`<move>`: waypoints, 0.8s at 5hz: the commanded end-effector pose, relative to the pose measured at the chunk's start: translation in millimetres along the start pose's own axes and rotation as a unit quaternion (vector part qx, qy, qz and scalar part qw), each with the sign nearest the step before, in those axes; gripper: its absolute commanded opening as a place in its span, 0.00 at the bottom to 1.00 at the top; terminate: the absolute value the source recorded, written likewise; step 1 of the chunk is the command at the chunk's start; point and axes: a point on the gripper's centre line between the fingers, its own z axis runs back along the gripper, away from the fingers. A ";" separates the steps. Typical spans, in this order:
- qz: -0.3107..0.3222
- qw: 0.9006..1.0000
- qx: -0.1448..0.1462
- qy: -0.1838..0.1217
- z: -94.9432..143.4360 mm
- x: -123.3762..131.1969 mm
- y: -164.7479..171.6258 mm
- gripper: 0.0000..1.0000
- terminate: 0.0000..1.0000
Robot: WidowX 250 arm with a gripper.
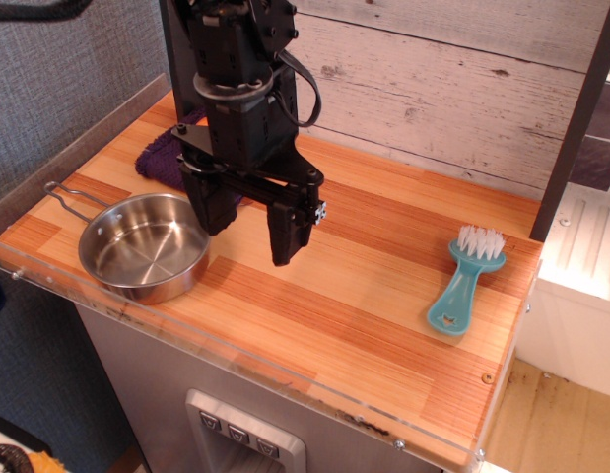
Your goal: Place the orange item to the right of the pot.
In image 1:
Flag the white ridged drainboard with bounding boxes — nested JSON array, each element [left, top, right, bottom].
[[540, 183, 610, 302]]

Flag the steel dispenser button panel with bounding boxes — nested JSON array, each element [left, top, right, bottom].
[[185, 389, 307, 473]]

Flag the teal scrub brush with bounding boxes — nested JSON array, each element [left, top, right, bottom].
[[427, 225, 507, 336]]

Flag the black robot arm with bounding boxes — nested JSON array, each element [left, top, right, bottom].
[[172, 1, 325, 266]]

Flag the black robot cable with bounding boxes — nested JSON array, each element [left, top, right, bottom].
[[277, 48, 323, 129]]

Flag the dark vertical post right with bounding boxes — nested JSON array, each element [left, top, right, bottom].
[[529, 7, 610, 242]]

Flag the purple knitted cloth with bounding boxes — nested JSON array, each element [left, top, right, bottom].
[[135, 105, 256, 207]]

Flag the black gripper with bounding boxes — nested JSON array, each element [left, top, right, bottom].
[[173, 78, 325, 266]]

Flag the steel pan with wire handle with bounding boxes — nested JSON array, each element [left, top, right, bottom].
[[44, 181, 211, 305]]

